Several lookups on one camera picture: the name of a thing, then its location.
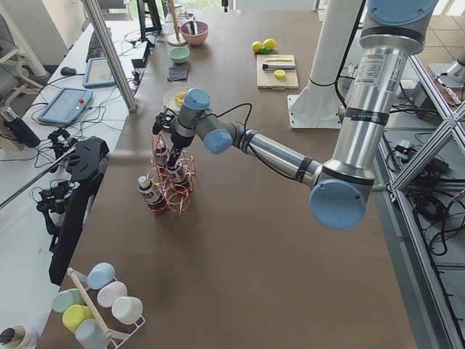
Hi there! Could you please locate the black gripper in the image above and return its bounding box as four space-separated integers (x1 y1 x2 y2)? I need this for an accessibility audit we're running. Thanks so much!
152 112 183 169

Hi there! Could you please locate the tea bottle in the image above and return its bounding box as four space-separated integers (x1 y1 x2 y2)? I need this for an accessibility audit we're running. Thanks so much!
137 176 167 214
166 164 186 185

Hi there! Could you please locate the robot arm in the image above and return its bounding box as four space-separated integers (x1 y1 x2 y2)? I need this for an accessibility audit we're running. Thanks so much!
166 1 436 230

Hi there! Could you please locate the tea bottle rack front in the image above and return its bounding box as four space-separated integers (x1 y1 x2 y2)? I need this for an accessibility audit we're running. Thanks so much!
155 139 169 166

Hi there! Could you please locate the tea bottle in rack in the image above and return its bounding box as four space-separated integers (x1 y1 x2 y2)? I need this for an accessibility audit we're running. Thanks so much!
137 176 167 214

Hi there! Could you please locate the white plate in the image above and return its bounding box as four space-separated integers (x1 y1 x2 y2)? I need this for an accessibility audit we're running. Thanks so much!
163 87 190 113

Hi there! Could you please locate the grey folded cloth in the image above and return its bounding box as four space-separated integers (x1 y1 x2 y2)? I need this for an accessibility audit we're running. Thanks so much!
167 66 189 81

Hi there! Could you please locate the mint green bowl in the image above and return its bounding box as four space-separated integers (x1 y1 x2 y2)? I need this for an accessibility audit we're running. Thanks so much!
169 47 190 64

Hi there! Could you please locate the wooden mug tree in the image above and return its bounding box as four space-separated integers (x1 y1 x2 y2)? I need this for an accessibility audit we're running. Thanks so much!
164 0 187 47

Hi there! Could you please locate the blue teach pendant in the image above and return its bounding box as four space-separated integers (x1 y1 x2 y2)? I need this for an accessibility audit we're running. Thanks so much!
37 88 93 125
83 57 116 89

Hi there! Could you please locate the pink bowl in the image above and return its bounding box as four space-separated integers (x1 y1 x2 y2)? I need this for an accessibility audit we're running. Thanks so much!
180 20 209 46

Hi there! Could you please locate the wooden cutting board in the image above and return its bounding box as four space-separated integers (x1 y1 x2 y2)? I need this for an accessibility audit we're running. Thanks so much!
256 55 299 89

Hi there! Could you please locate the half lemon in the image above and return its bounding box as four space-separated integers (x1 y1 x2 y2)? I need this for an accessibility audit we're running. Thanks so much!
274 69 286 79

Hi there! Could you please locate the black keyboard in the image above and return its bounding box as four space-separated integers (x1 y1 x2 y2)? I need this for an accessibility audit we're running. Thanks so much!
85 31 106 62

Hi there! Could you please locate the yellow lemon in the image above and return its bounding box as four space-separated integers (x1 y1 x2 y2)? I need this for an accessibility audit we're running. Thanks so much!
251 41 263 53
263 38 277 50

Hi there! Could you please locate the yellow plastic knife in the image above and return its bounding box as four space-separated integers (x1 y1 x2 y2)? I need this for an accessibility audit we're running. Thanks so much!
265 57 293 62

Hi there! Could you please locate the black computer mouse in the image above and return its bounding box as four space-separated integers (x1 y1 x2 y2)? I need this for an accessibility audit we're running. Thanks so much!
60 66 77 76

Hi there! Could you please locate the light blue cup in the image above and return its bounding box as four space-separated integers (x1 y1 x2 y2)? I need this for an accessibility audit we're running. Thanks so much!
87 262 116 289

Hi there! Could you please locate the pink cup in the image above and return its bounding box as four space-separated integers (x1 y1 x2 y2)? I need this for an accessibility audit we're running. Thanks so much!
97 281 128 308

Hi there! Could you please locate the black water bottle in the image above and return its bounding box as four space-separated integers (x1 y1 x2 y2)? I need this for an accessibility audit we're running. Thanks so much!
1 106 41 148

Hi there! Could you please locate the white cup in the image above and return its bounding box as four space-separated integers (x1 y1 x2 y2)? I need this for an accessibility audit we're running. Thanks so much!
111 296 143 325

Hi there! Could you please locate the green cup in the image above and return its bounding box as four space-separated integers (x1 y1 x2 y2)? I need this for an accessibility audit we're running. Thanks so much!
52 288 86 313

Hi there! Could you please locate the yellow cup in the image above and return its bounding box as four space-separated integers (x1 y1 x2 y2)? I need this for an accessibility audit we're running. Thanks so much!
62 305 94 333

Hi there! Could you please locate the grey blue cup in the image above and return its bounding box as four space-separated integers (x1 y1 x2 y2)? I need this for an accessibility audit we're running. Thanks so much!
75 318 110 349

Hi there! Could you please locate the copper wire bottle rack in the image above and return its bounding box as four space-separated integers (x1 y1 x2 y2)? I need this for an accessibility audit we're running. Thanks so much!
147 134 195 217

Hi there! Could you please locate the braided ring bread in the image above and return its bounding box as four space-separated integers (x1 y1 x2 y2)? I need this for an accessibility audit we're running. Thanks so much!
174 92 187 106

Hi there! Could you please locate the aluminium frame post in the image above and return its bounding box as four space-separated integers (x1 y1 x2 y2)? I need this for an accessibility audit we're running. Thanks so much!
82 0 137 112

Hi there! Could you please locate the black camera stand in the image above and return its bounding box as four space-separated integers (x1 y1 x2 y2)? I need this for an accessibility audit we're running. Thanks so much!
36 137 109 286

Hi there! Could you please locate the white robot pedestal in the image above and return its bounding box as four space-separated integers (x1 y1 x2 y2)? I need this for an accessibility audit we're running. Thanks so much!
288 0 365 129

